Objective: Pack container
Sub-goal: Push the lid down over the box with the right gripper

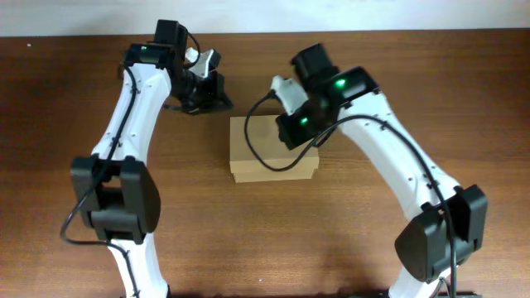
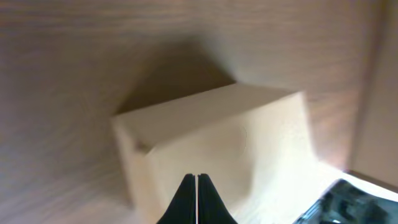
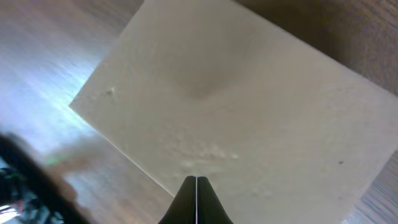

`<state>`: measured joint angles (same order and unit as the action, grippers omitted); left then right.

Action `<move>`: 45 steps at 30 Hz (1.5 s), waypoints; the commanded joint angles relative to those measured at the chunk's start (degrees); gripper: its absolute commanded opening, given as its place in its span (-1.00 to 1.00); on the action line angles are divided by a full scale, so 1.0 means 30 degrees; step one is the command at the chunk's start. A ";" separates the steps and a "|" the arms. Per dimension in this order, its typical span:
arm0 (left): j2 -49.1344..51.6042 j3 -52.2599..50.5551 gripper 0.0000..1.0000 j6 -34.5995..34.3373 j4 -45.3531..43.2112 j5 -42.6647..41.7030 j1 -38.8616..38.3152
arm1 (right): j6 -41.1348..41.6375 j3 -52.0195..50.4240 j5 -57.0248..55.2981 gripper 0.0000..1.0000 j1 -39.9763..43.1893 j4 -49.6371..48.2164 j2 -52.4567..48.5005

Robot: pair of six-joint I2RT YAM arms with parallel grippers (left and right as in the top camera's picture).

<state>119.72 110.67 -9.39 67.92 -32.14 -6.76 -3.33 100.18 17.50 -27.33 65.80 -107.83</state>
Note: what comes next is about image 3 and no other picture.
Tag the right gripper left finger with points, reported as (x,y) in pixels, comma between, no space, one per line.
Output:
(183,209)

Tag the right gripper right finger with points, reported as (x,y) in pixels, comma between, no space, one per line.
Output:
(209,207)

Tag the brown cardboard box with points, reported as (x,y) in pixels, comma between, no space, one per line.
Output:
(284,133)

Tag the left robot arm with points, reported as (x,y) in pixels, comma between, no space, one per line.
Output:
(27,194)

